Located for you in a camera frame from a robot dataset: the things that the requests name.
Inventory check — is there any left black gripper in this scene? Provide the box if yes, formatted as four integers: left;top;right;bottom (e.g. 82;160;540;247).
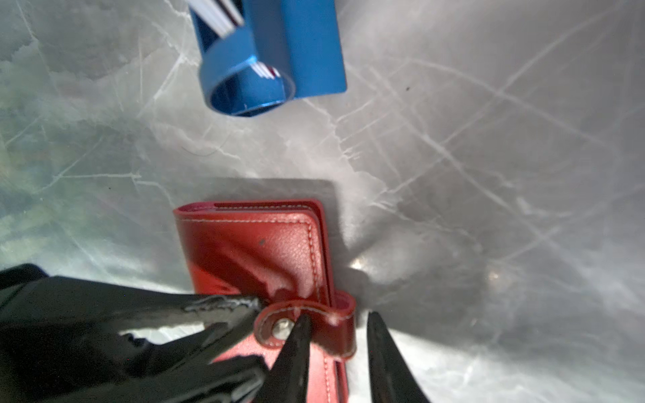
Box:
1;264;267;402

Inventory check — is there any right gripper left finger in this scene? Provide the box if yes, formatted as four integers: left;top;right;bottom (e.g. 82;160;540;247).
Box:
253;315;312;403

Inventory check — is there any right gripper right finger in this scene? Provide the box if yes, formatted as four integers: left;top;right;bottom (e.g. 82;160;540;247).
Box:
366;312;431;403

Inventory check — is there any red card holder wallet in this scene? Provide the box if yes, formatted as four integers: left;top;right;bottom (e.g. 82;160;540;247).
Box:
174;200;356;402

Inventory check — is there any stack of cards in stand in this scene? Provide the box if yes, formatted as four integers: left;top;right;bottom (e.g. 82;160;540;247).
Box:
187;0;245;39

